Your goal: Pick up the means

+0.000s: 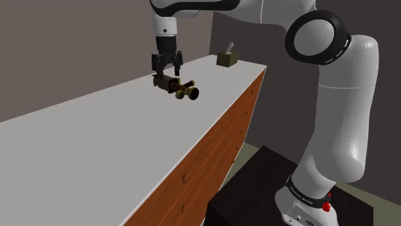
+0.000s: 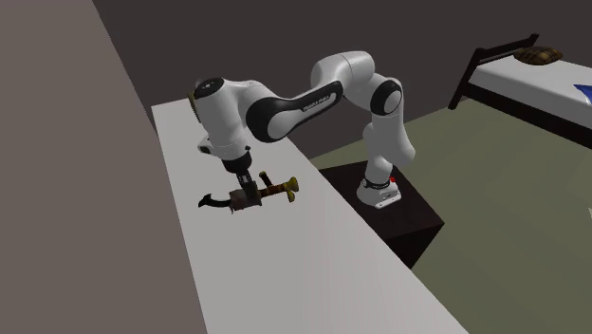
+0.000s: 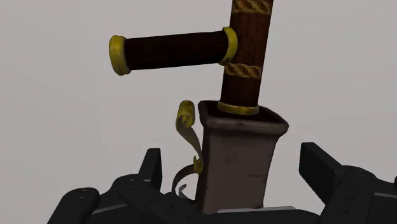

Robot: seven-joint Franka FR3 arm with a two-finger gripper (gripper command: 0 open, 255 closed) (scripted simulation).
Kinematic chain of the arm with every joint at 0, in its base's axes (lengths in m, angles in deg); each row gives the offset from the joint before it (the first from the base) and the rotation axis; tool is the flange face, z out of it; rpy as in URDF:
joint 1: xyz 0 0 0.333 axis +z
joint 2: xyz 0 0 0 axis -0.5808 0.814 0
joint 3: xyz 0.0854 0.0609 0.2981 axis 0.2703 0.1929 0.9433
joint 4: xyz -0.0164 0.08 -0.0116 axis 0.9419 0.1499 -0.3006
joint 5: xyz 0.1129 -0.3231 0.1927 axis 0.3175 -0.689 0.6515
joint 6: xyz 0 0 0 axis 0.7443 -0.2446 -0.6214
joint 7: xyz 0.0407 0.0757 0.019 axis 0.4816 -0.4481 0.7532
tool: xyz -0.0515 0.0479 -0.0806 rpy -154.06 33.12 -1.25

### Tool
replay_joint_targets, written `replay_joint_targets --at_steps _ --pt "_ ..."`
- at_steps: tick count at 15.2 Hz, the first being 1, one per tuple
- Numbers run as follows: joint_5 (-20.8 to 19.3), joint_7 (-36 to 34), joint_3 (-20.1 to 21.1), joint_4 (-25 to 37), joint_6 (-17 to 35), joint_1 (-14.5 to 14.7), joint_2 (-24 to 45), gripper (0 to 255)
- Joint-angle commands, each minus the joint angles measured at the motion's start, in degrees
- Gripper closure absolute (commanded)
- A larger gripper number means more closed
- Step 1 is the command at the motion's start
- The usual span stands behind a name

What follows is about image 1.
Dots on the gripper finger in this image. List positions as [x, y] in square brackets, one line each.
[177, 62]
[157, 64]

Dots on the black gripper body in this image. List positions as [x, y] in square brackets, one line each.
[166, 45]

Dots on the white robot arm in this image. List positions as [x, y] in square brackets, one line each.
[344, 109]

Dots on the brown and brass binoculars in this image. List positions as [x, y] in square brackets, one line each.
[175, 87]

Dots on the olive tissue box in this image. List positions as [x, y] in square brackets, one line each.
[227, 59]

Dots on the white-topped wooden chest of drawers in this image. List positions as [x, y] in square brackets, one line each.
[94, 140]

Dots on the dark robot stand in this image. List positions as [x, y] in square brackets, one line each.
[250, 187]

